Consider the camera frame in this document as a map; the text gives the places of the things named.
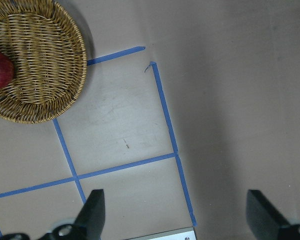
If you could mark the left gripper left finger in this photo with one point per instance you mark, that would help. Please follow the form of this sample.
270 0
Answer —
89 223

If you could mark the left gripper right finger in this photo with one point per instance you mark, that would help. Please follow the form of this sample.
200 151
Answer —
265 221

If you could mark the woven wicker basket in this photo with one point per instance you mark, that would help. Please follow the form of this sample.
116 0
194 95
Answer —
50 60

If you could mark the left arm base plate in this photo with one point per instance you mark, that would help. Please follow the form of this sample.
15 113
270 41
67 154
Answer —
187 233

